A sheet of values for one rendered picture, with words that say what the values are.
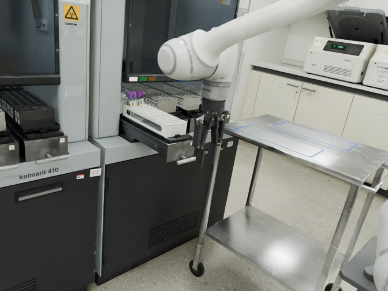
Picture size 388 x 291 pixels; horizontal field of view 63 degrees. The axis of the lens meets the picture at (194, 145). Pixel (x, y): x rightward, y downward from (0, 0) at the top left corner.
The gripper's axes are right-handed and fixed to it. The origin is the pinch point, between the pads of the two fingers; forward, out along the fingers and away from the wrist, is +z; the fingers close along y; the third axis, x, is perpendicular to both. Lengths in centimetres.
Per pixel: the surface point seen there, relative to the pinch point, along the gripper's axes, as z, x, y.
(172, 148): 0.5, -12.1, 4.7
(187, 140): -1.1, -12.7, -3.2
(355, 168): -2, 36, -38
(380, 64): -30, -21, -230
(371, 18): -66, -46, -250
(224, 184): 43, -33, -59
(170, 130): -5.0, -15.6, 3.3
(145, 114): -7.2, -29.1, 4.8
